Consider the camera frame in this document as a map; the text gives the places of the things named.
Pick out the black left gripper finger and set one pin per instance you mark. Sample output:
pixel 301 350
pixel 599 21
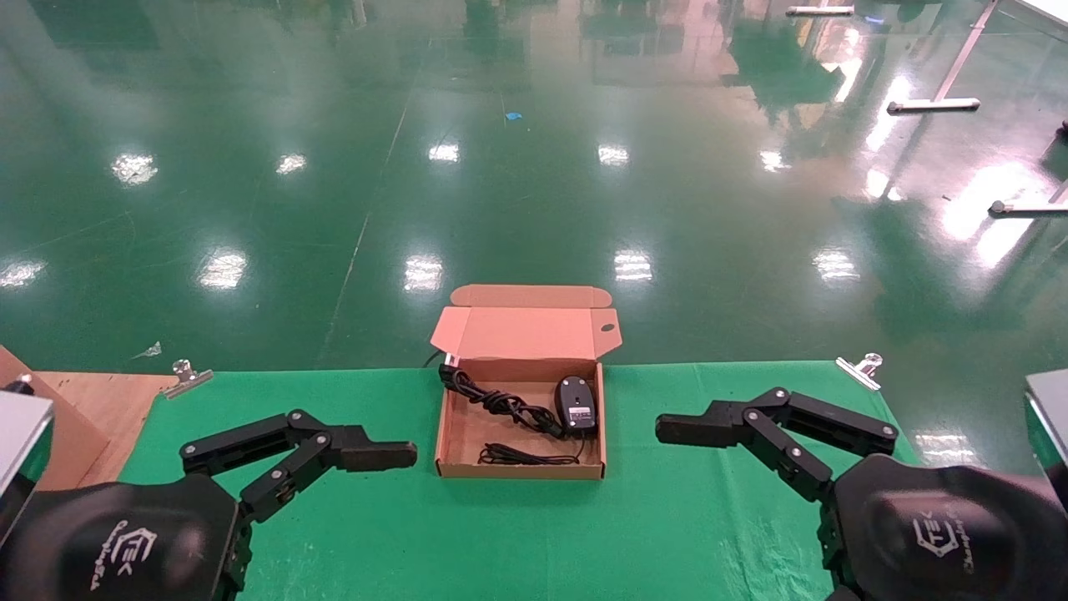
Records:
pixel 242 442
pixel 279 484

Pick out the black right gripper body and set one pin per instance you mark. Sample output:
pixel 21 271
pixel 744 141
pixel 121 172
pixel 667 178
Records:
pixel 934 534

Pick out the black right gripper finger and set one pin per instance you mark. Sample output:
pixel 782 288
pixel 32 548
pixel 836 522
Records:
pixel 793 459
pixel 838 421

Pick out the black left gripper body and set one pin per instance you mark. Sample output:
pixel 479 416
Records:
pixel 108 542

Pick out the open brown cardboard box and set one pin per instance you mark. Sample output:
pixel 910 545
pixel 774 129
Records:
pixel 517 334

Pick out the silver binder clip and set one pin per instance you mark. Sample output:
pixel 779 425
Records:
pixel 859 371
pixel 185 377

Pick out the brown cardboard panel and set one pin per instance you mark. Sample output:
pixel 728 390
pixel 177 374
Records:
pixel 67 434

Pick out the white floor scrap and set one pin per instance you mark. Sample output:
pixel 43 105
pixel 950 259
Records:
pixel 148 351

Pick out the green table cloth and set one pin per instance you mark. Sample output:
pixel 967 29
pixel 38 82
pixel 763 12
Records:
pixel 501 534

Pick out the white metal table leg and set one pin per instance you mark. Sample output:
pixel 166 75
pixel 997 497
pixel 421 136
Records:
pixel 1022 209
pixel 934 104

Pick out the white metal foot bar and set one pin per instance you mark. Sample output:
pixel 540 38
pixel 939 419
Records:
pixel 822 10

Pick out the white table panel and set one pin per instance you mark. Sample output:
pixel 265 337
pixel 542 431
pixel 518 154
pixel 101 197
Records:
pixel 1051 8

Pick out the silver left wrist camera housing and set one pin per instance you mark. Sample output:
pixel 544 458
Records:
pixel 17 426

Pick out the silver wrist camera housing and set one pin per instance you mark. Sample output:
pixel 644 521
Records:
pixel 1053 409
pixel 17 426

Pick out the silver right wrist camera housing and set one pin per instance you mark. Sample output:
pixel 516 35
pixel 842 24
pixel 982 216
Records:
pixel 1053 409

